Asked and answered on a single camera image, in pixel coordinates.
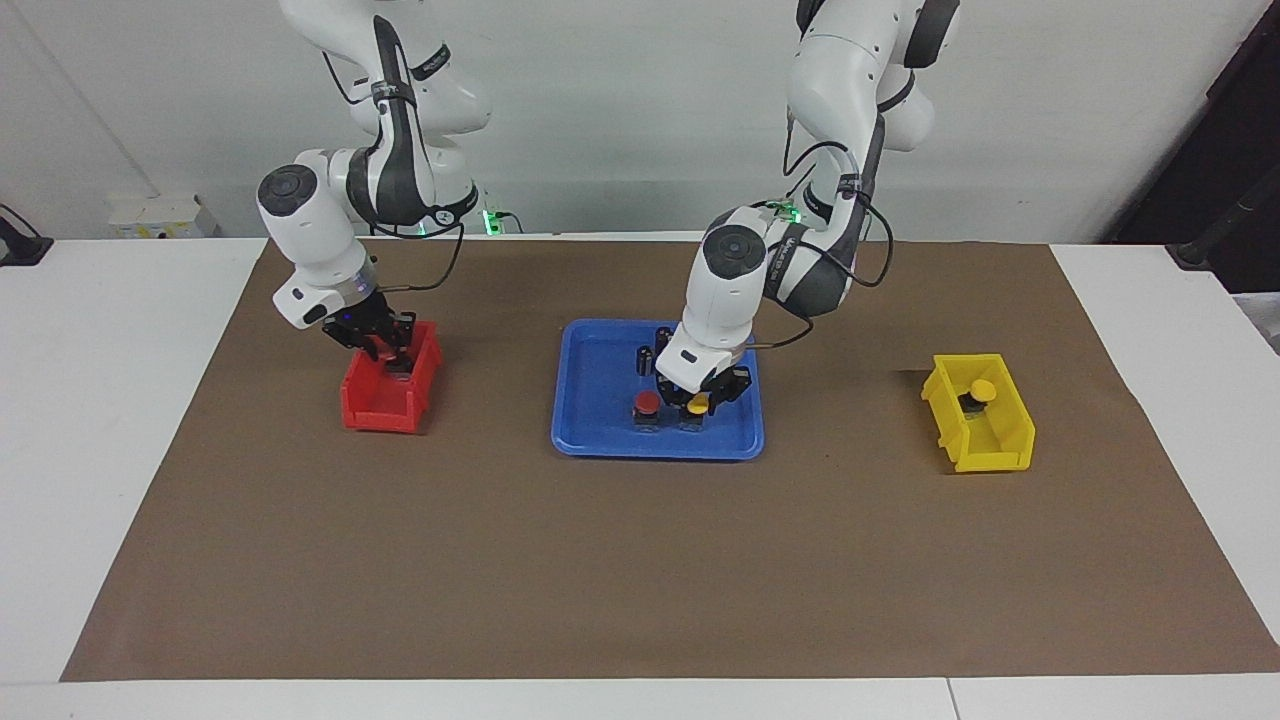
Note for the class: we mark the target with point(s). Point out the yellow push button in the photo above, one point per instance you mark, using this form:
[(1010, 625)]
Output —
[(984, 389), (698, 404)]

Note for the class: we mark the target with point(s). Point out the red plastic parts bin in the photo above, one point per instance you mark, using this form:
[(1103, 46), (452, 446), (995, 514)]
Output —
[(380, 410)]

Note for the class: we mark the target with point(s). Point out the yellow plastic parts bin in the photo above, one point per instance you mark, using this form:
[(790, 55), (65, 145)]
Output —
[(990, 455)]

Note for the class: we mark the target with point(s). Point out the black side panel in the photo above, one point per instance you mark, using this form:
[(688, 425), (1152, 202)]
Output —
[(1240, 100)]

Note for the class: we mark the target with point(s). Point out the brown paper table mat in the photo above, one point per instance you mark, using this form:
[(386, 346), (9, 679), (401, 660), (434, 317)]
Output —
[(640, 560)]

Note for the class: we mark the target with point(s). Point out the black cylindrical capacitor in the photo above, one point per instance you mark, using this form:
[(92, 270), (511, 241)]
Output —
[(646, 362), (662, 338)]

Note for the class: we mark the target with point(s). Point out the black clamp mount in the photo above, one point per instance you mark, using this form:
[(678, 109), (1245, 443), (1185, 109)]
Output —
[(20, 245)]

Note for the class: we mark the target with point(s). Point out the white cardboard box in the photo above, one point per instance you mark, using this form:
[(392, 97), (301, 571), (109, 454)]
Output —
[(160, 215)]

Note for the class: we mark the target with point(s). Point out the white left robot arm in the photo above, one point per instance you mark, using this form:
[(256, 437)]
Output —
[(840, 70)]

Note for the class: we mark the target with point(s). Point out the black stand pole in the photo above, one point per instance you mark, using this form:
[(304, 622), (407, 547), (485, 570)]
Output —
[(1225, 225)]

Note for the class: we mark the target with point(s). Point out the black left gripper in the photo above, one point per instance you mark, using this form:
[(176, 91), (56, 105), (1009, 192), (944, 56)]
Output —
[(705, 388)]

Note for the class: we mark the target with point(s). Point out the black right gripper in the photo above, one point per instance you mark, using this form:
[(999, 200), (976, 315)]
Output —
[(360, 325)]

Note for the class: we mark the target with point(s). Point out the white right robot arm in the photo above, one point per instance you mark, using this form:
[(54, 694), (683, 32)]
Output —
[(300, 230)]

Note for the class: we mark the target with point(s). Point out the blue plastic tray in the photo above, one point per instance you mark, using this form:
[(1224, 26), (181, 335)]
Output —
[(600, 360)]

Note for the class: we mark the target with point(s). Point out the green lit base connector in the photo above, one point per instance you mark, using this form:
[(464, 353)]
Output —
[(491, 222)]

